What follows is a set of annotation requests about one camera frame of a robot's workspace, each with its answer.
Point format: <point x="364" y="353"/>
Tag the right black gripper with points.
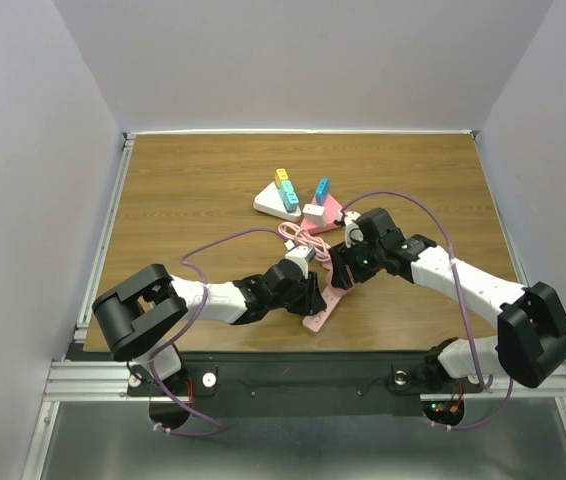
<point x="340" y="255"/>

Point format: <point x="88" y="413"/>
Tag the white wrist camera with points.
<point x="301" y="255"/>
<point x="352" y="233"/>

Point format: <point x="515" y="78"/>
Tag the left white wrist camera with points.
<point x="301" y="255"/>

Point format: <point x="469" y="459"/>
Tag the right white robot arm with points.
<point x="530" y="321"/>

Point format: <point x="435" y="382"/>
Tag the blue plug adapter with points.
<point x="322" y="191"/>

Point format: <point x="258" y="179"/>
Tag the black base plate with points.
<point x="270" y="384"/>

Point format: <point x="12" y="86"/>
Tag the pink triangular power strip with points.
<point x="332" y="207"/>

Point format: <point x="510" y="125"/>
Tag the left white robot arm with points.
<point x="135" y="316"/>

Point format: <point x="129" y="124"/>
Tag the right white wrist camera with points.
<point x="352" y="233"/>

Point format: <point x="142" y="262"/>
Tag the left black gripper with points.
<point x="309" y="303"/>

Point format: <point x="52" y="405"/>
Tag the white cube charger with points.
<point x="314" y="216"/>

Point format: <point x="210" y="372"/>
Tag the yellow usb charger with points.
<point x="280" y="175"/>

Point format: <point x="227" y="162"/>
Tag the pink long power strip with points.
<point x="332" y="296"/>

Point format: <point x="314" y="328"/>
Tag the white triangular power strip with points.
<point x="269" y="202"/>

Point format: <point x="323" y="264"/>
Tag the aluminium frame rail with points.
<point x="93" y="379"/>

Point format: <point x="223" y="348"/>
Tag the teal usb charger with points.
<point x="288" y="196"/>

